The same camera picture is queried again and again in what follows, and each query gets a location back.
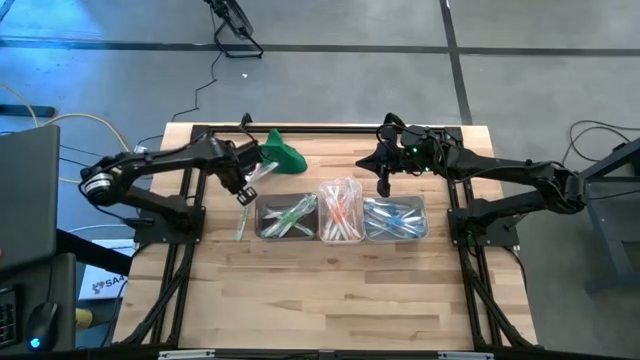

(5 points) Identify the black keyboard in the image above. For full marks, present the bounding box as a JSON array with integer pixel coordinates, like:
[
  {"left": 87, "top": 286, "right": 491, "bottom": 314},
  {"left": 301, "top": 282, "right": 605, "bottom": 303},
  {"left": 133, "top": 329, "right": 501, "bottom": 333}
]
[{"left": 0, "top": 287, "right": 21, "bottom": 351}]

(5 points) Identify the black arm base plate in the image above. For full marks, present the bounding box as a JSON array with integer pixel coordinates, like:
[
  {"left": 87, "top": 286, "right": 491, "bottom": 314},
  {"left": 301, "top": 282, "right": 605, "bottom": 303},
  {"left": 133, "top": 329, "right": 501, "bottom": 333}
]
[
  {"left": 130, "top": 204, "right": 207, "bottom": 246},
  {"left": 447, "top": 205, "right": 521, "bottom": 247}
]

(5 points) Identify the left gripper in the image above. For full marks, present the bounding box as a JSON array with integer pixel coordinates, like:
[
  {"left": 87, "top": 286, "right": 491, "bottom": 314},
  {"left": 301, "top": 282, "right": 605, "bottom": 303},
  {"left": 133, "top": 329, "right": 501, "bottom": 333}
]
[{"left": 214, "top": 141, "right": 265, "bottom": 207}]

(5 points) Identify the black table frame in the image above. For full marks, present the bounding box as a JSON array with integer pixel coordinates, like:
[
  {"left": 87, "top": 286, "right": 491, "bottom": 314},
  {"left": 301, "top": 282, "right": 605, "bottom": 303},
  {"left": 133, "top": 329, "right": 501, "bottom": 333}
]
[{"left": 118, "top": 122, "right": 540, "bottom": 351}]

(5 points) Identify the clear plastic bin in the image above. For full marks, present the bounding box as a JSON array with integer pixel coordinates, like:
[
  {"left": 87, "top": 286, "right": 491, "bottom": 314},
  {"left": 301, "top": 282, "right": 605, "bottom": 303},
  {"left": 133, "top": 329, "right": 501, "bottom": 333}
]
[{"left": 318, "top": 177, "right": 365, "bottom": 245}]

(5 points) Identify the black floor fan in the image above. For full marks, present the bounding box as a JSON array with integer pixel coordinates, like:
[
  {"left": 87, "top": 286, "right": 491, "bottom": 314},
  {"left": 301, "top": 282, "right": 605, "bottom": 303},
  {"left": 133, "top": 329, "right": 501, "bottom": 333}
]
[{"left": 203, "top": 0, "right": 265, "bottom": 60}]

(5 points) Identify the cream floor cable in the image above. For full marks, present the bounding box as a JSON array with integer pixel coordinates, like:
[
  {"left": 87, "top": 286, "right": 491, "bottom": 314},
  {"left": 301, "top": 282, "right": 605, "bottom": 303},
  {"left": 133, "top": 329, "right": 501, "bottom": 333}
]
[{"left": 0, "top": 82, "right": 134, "bottom": 184}]

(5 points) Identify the black side desk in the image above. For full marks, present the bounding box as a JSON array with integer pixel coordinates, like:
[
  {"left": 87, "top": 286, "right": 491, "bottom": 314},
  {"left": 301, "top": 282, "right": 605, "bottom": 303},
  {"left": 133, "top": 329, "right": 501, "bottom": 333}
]
[{"left": 0, "top": 227, "right": 134, "bottom": 351}]

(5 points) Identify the white printed box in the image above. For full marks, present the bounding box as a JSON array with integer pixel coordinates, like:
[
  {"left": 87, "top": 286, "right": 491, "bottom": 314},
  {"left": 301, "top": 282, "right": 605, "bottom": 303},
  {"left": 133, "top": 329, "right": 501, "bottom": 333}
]
[{"left": 78, "top": 238, "right": 131, "bottom": 301}]

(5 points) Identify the dark metal table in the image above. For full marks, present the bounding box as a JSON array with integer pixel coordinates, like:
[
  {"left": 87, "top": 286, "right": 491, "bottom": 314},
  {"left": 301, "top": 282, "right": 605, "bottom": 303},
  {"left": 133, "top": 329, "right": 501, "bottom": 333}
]
[{"left": 551, "top": 137, "right": 640, "bottom": 296}]

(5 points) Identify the blue toothbrush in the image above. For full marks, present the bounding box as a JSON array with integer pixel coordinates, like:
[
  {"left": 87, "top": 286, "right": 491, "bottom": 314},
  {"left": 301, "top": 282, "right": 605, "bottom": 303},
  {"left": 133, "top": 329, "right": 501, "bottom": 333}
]
[
  {"left": 374, "top": 222, "right": 425, "bottom": 241},
  {"left": 367, "top": 199, "right": 411, "bottom": 219},
  {"left": 367, "top": 204, "right": 426, "bottom": 236},
  {"left": 365, "top": 202, "right": 426, "bottom": 231},
  {"left": 372, "top": 207, "right": 424, "bottom": 234},
  {"left": 367, "top": 219, "right": 427, "bottom": 239},
  {"left": 369, "top": 212, "right": 416, "bottom": 240}
]

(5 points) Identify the black right camera cable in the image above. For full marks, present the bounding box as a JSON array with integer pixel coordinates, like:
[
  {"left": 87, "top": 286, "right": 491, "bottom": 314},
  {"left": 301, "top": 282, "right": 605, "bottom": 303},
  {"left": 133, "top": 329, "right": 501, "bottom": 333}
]
[{"left": 375, "top": 122, "right": 401, "bottom": 151}]

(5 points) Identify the silver metal bracket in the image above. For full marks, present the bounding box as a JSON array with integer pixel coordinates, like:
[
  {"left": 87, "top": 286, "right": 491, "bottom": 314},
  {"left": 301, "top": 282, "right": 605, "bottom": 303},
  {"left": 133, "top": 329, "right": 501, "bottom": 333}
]
[
  {"left": 438, "top": 351, "right": 494, "bottom": 360},
  {"left": 158, "top": 349, "right": 216, "bottom": 360}
]

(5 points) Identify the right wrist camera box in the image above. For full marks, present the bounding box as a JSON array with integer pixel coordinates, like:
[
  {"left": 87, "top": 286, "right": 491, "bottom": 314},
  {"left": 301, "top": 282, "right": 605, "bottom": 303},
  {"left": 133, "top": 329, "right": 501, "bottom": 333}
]
[{"left": 402, "top": 124, "right": 441, "bottom": 149}]

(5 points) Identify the black computer mouse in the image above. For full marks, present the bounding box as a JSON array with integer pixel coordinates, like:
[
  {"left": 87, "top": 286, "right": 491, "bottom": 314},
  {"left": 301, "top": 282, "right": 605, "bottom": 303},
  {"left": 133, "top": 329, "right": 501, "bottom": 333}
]
[{"left": 25, "top": 301, "right": 60, "bottom": 351}]

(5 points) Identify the dark grey plastic bin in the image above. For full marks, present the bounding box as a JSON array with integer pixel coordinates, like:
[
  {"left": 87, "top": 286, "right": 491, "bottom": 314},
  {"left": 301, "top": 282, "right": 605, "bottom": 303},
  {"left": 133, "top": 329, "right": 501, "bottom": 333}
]
[{"left": 253, "top": 193, "right": 320, "bottom": 241}]

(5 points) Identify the frosted plastic bin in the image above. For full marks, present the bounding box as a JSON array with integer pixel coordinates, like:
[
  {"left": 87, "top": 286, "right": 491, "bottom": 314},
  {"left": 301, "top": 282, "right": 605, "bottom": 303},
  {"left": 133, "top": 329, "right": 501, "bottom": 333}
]
[{"left": 362, "top": 195, "right": 430, "bottom": 244}]

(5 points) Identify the black fan cable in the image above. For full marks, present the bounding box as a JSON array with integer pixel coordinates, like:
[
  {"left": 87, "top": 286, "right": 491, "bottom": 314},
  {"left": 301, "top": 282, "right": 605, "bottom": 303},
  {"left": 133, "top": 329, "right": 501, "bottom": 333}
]
[{"left": 172, "top": 49, "right": 224, "bottom": 124}]

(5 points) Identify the black flat floor bar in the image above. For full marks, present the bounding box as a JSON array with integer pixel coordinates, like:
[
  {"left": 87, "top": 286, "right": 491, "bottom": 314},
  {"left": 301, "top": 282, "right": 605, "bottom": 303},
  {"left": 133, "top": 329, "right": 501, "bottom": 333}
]
[{"left": 0, "top": 104, "right": 56, "bottom": 117}]

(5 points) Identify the orange toothbrush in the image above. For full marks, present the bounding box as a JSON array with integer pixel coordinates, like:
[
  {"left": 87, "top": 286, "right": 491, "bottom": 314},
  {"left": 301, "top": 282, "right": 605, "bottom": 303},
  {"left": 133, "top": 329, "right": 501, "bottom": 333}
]
[
  {"left": 329, "top": 182, "right": 359, "bottom": 240},
  {"left": 325, "top": 183, "right": 351, "bottom": 221},
  {"left": 327, "top": 187, "right": 357, "bottom": 241},
  {"left": 339, "top": 179, "right": 362, "bottom": 211},
  {"left": 322, "top": 192, "right": 337, "bottom": 241},
  {"left": 327, "top": 184, "right": 362, "bottom": 236},
  {"left": 333, "top": 202, "right": 360, "bottom": 241},
  {"left": 322, "top": 219, "right": 351, "bottom": 242}
]

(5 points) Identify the green cloth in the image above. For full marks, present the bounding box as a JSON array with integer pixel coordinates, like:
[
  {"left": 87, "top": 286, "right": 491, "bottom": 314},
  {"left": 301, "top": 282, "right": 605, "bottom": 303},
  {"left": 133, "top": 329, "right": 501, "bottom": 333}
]
[{"left": 259, "top": 128, "right": 309, "bottom": 175}]

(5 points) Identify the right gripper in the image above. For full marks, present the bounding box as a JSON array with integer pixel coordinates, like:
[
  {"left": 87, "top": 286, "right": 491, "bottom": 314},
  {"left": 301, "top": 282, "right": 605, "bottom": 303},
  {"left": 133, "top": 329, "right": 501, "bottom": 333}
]
[{"left": 355, "top": 127, "right": 442, "bottom": 199}]

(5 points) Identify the black floor cable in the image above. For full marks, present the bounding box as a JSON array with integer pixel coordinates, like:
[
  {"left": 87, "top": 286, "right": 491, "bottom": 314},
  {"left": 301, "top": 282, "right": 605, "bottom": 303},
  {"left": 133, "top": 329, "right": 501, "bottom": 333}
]
[{"left": 556, "top": 118, "right": 640, "bottom": 202}]

